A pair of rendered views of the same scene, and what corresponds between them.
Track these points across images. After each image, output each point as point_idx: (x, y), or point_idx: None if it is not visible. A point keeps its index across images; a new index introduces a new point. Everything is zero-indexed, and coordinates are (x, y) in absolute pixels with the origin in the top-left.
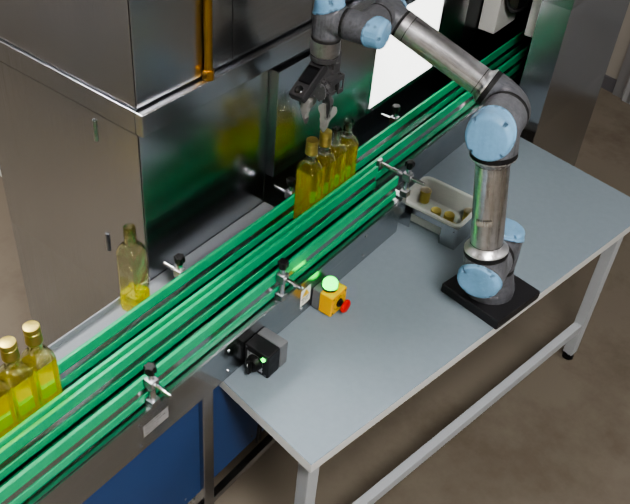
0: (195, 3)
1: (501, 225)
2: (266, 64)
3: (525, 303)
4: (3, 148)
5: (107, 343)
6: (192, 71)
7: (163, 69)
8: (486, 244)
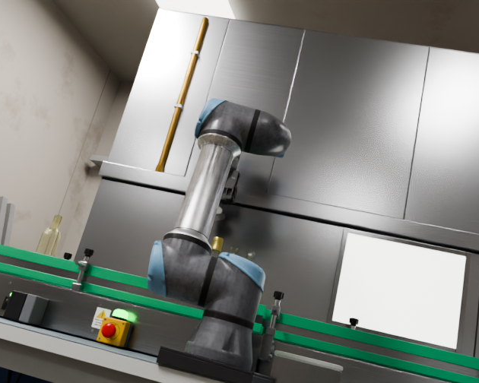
0: (166, 127)
1: (192, 200)
2: None
3: (218, 365)
4: None
5: None
6: (151, 164)
7: (132, 150)
8: (176, 222)
